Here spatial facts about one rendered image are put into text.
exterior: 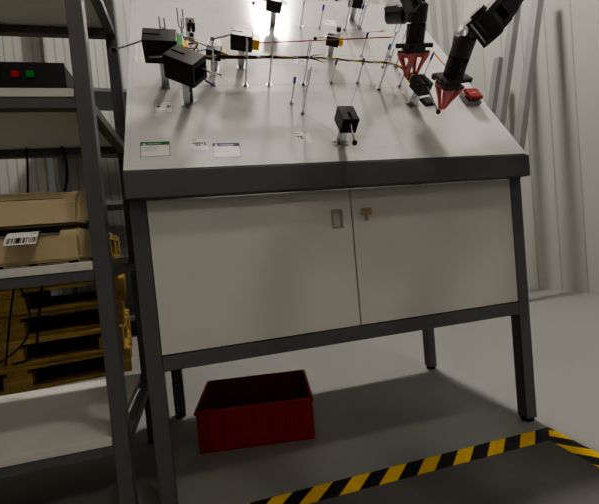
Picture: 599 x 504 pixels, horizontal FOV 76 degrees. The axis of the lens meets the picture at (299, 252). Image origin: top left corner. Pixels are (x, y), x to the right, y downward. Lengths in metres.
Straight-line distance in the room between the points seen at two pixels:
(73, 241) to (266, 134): 0.57
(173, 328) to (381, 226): 0.64
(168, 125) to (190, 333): 0.56
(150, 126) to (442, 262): 0.93
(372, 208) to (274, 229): 0.30
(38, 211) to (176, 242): 0.33
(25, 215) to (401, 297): 1.01
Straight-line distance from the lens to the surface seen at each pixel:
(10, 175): 4.17
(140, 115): 1.20
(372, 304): 1.16
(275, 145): 1.11
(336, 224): 1.11
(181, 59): 1.14
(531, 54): 3.91
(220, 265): 1.04
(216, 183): 1.01
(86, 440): 1.13
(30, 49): 4.44
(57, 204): 1.12
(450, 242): 1.27
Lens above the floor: 0.67
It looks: 2 degrees down
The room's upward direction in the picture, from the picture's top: 5 degrees counter-clockwise
